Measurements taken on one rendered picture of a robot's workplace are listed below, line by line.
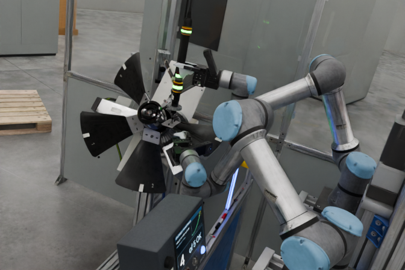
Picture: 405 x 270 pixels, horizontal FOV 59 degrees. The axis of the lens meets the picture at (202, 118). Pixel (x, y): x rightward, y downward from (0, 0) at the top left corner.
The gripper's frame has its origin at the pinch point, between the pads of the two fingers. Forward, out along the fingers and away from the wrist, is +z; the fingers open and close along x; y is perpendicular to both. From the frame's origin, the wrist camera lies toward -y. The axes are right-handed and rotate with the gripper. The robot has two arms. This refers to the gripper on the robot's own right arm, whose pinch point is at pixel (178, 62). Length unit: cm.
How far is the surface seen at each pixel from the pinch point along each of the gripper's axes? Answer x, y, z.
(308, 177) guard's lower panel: 58, 64, -79
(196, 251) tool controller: -71, 33, -33
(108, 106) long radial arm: 15, 35, 37
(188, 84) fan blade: 10.0, 11.4, -4.4
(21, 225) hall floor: 31, 148, 102
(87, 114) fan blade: -5, 34, 38
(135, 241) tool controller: -86, 23, -20
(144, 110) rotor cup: -3.1, 24.6, 10.8
